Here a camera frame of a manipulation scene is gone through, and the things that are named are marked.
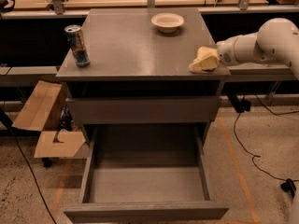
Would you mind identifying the blue silver drink can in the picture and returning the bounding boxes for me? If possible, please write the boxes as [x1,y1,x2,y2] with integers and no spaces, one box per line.
[64,24,90,67]

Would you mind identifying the black headphones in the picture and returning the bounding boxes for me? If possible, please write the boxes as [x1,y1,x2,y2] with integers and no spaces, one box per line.
[0,0,16,13]

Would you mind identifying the black floor cable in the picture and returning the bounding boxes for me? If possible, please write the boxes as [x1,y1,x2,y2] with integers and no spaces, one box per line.
[233,112,299,183]

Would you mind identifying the black caster foot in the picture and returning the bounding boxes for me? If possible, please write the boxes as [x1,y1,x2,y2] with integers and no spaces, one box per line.
[280,178,296,197]

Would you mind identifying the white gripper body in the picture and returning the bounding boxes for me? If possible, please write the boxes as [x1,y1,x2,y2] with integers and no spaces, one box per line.
[217,37,238,66]

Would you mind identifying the grey drawer cabinet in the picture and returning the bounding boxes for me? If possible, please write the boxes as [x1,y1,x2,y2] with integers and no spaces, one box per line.
[57,8,230,139]

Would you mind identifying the white paper bowl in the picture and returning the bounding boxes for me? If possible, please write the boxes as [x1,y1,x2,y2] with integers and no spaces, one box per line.
[151,13,184,34]

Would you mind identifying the black cable left floor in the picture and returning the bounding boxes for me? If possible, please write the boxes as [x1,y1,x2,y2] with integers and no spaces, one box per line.
[0,109,58,224]

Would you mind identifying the open grey middle drawer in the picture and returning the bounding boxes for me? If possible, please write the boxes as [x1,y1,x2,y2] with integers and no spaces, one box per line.
[64,124,228,224]

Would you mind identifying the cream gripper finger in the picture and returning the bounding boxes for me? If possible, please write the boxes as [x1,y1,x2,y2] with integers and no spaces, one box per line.
[197,47,217,57]
[192,55,219,72]

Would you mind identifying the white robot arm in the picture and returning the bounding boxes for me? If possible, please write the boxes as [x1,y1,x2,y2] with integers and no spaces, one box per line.
[189,18,299,79]

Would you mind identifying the open cardboard box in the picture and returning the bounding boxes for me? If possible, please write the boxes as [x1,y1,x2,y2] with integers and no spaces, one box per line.
[13,81,89,159]

